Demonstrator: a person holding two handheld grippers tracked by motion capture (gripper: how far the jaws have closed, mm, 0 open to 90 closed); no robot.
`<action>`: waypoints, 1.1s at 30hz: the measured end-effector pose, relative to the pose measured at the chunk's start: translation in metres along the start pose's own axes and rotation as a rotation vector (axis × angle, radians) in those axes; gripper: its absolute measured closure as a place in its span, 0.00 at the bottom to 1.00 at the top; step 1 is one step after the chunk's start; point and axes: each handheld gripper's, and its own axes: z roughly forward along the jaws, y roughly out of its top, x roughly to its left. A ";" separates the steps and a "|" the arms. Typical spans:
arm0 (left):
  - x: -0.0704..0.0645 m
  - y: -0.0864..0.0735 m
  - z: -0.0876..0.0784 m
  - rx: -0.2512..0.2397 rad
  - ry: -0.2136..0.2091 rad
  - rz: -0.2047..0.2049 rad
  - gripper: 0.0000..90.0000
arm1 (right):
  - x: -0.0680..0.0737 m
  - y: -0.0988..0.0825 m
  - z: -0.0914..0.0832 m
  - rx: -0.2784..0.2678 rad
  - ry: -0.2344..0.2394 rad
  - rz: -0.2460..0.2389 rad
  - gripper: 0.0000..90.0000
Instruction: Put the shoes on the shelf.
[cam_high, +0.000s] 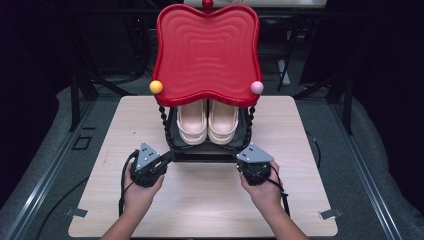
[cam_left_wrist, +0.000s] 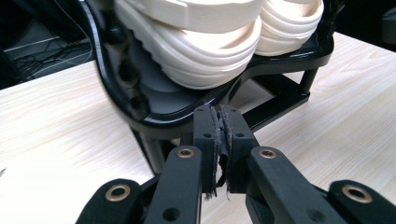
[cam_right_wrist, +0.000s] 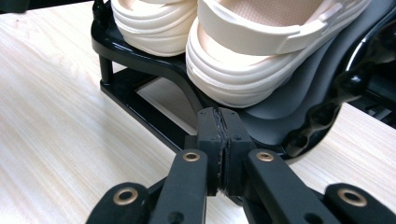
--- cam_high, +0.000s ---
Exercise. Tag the white table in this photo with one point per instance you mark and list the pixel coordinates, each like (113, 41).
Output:
(266, 3)

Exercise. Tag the red and black shoe rack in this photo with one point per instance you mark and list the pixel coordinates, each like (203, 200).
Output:
(206, 53)

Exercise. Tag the white stand leg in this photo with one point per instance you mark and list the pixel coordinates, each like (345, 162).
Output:
(284, 75)

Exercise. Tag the person's left hand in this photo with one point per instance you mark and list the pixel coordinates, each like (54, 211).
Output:
(140, 198)

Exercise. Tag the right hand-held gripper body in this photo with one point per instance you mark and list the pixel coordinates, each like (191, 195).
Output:
(255, 158)

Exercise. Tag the metal floor rail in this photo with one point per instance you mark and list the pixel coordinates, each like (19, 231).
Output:
(363, 166)
(43, 173)

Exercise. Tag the person's right hand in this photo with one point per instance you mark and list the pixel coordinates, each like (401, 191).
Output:
(266, 195)

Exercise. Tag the grey tape piece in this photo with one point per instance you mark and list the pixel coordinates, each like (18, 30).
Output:
(76, 212)
(330, 213)

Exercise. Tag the cream clog shoe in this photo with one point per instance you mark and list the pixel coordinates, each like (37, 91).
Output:
(222, 125)
(191, 125)

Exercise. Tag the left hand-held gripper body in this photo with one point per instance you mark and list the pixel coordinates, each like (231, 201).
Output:
(146, 163)

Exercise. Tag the black metal stand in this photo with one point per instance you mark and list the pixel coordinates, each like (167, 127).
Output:
(76, 100)
(347, 100)

